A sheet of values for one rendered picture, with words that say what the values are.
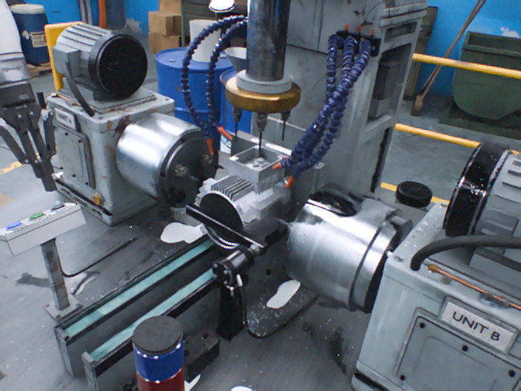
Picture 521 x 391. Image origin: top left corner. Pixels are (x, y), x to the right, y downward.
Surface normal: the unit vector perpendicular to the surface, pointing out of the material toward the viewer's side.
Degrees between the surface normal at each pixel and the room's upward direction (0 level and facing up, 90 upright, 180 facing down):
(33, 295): 0
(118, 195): 90
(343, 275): 77
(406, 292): 89
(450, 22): 90
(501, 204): 68
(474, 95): 88
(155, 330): 0
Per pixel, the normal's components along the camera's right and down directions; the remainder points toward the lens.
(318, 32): -0.62, 0.37
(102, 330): 0.78, 0.37
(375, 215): -0.04, -0.78
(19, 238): 0.76, 0.04
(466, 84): -0.43, 0.39
